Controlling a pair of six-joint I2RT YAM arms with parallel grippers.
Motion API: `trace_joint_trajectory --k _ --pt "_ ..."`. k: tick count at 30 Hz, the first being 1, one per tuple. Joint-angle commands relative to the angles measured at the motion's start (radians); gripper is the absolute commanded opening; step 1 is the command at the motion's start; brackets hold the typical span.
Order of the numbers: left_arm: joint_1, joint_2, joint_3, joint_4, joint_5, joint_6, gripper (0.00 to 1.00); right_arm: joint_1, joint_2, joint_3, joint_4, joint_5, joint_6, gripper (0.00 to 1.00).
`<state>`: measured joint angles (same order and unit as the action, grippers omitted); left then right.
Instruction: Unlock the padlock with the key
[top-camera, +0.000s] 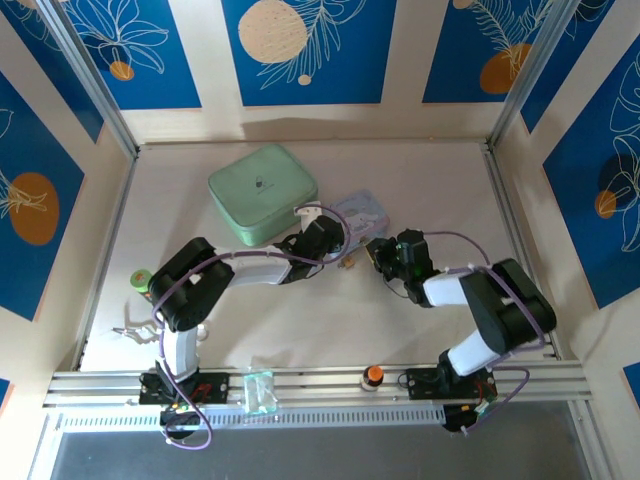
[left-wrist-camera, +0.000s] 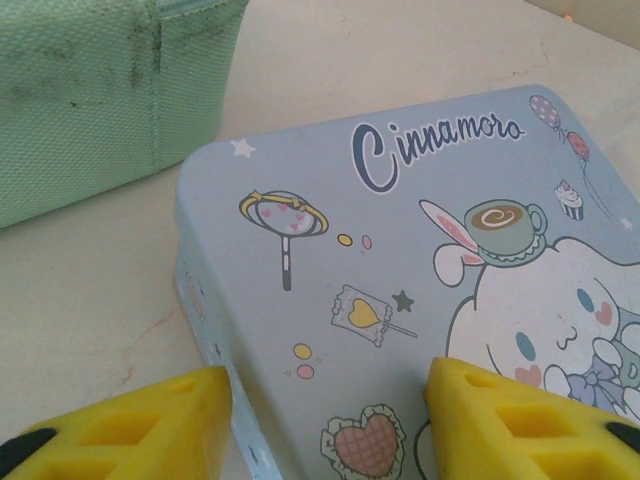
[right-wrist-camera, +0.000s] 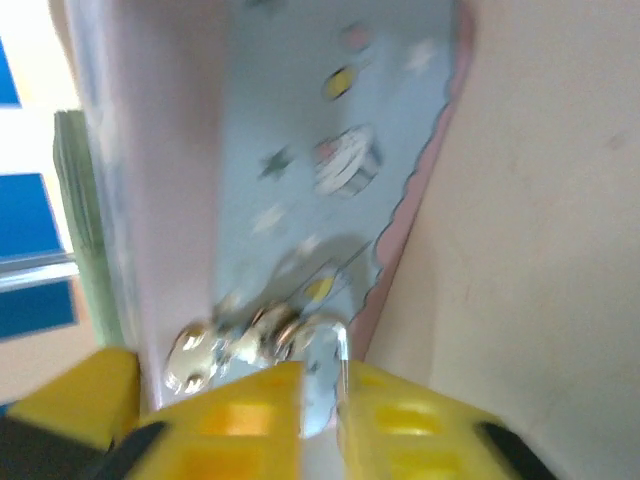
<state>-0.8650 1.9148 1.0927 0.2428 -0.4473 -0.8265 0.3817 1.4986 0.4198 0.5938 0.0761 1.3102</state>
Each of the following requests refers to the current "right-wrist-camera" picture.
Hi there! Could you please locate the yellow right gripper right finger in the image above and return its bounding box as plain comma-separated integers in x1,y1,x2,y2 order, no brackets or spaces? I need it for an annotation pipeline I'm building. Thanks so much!
337,359,554,480

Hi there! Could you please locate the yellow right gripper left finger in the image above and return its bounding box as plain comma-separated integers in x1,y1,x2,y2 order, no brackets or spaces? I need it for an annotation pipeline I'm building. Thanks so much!
102,360,307,480

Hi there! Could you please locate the Cinnamoroll print tin box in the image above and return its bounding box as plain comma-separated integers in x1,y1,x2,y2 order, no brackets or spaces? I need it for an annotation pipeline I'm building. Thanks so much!
62,0,476,436

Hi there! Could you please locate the aluminium frame post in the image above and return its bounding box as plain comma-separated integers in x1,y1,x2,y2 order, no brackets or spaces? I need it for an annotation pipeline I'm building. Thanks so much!
0,252,81,294

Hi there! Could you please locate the brass padlock with steel shackle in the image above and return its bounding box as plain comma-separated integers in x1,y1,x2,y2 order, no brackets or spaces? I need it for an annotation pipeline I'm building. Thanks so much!
214,297,321,369

